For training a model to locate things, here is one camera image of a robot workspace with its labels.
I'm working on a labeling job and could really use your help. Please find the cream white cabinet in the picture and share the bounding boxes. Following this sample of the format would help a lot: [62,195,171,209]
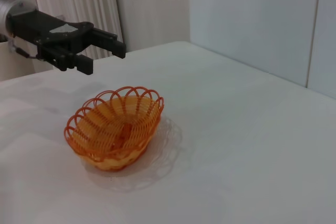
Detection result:
[0,40,37,82]

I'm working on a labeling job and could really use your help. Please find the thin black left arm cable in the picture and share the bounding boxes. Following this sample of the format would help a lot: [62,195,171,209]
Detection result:
[9,40,40,61]

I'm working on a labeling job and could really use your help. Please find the orange woven plastic basket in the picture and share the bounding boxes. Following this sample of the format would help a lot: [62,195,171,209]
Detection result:
[64,86,165,173]

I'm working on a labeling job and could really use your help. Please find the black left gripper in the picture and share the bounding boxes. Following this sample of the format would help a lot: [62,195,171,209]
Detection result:
[6,10,127,76]

